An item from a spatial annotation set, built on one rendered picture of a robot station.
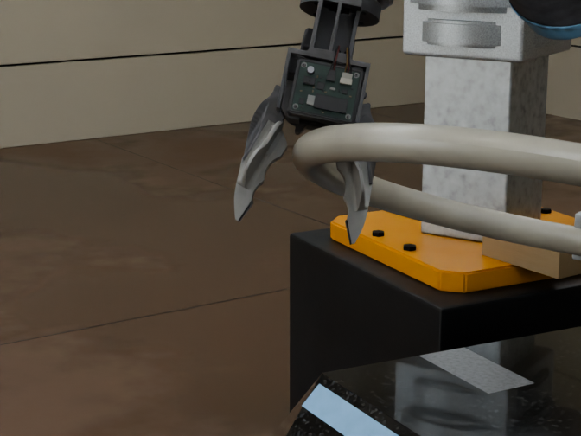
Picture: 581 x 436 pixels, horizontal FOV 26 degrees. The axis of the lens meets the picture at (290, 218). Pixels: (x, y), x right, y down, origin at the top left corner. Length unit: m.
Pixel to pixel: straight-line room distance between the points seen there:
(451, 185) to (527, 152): 1.67
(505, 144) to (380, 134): 0.10
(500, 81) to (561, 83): 6.40
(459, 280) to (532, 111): 0.42
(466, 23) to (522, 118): 0.24
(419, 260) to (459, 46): 0.42
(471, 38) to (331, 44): 1.39
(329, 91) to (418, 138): 0.15
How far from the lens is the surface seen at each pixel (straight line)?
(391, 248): 2.51
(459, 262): 2.42
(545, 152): 0.89
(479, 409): 1.62
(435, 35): 2.48
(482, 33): 2.44
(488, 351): 1.82
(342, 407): 1.65
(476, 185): 2.54
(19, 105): 7.77
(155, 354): 4.19
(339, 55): 1.06
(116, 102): 8.03
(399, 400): 1.64
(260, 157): 1.09
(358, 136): 0.97
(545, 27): 1.14
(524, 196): 2.60
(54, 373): 4.07
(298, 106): 1.05
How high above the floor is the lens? 1.45
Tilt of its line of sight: 14 degrees down
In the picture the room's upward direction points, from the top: straight up
